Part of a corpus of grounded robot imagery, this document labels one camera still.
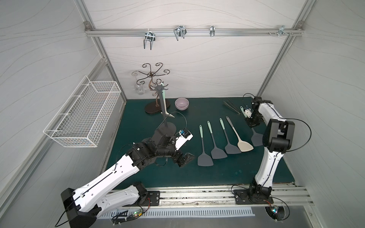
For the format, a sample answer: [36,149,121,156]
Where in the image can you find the green circuit board with wires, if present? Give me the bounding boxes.
[111,210,144,225]

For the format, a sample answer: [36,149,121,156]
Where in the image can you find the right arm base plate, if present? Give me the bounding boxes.
[232,189,274,205]

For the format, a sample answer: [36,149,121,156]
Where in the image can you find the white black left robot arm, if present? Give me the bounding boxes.
[61,132,194,228]

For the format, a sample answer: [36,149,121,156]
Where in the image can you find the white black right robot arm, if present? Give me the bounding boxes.
[246,97,295,204]

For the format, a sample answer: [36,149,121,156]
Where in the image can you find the lilac bowl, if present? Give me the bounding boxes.
[175,97,190,111]

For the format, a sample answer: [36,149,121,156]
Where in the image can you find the metal rail hook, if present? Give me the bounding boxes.
[210,25,215,37]
[173,25,187,41]
[144,31,156,50]
[268,25,294,37]

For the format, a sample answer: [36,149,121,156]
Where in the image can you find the mint cream utensil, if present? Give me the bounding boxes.
[161,112,175,118]

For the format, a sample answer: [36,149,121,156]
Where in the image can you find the white wire basket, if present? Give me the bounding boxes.
[43,76,121,148]

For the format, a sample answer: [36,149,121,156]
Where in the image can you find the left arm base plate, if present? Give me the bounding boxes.
[138,191,161,207]

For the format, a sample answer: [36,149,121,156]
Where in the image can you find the grey cream handled spoon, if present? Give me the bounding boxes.
[226,116,254,153]

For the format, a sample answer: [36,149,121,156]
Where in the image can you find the copper swirl glass holder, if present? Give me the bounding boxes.
[138,63,170,114]

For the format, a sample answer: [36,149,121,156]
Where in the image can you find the mint grey pointed spatula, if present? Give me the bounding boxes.
[240,106,263,147]

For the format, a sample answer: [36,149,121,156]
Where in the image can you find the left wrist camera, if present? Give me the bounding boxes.
[175,130,193,150]

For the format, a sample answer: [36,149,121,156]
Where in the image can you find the aluminium wall rail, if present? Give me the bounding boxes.
[85,28,305,37]

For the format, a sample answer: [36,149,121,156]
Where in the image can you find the clear wine glass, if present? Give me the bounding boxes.
[131,71,145,95]

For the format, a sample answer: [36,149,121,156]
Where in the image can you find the grey utensil rack stand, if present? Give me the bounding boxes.
[151,82,176,137]

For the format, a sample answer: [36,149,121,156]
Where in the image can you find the metal kitchen tongs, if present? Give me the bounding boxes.
[223,99,241,115]

